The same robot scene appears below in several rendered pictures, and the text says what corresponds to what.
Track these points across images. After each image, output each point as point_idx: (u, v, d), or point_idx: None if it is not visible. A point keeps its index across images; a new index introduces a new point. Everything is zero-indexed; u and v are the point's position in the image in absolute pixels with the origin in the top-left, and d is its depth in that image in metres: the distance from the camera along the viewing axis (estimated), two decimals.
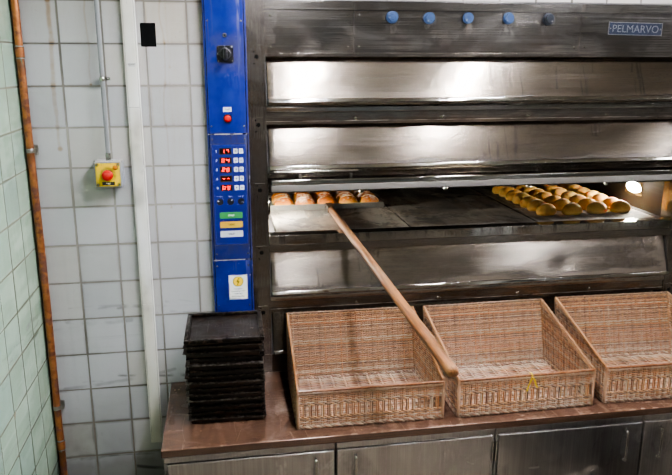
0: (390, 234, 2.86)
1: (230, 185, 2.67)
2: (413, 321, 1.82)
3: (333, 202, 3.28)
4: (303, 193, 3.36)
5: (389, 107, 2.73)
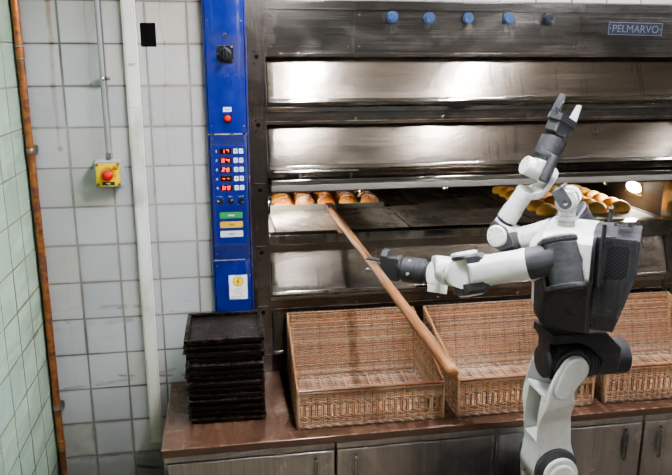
0: (390, 234, 2.86)
1: (230, 185, 2.67)
2: (413, 321, 1.82)
3: (333, 202, 3.28)
4: (303, 193, 3.36)
5: (389, 107, 2.73)
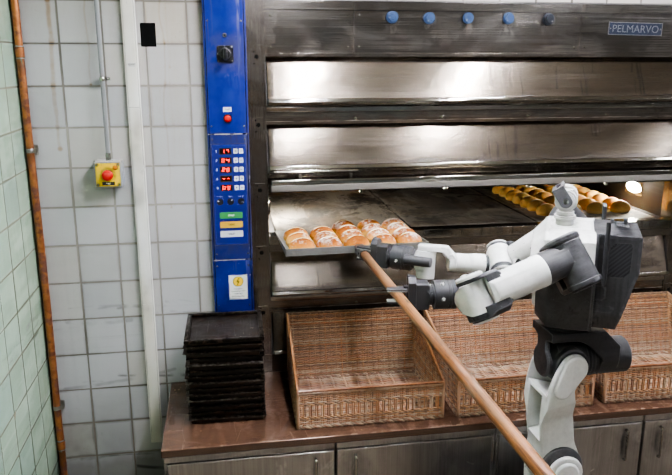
0: None
1: (230, 185, 2.67)
2: None
3: (365, 243, 2.56)
4: (325, 230, 2.63)
5: (389, 107, 2.73)
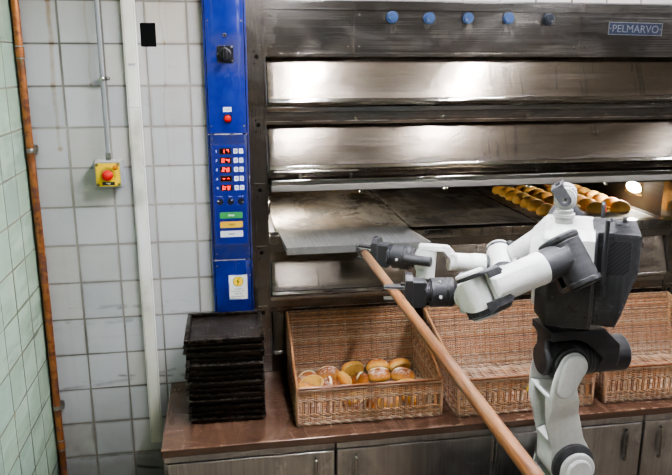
0: None
1: (230, 185, 2.67)
2: None
3: None
4: (327, 365, 2.82)
5: (389, 107, 2.73)
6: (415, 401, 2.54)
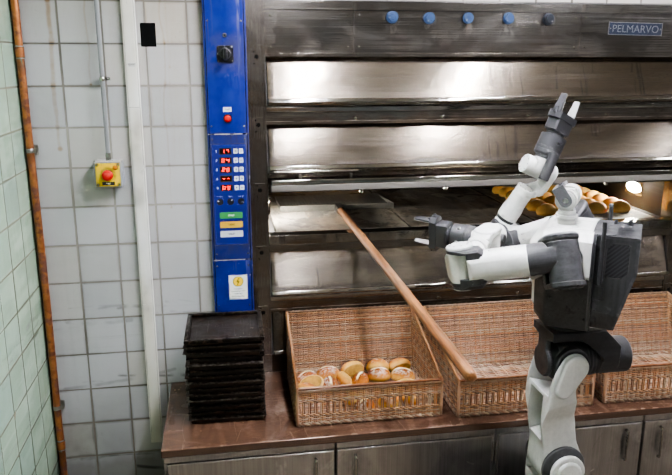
0: (390, 234, 2.86)
1: (230, 185, 2.67)
2: (429, 324, 1.80)
3: None
4: (327, 365, 2.82)
5: (389, 107, 2.73)
6: (415, 401, 2.54)
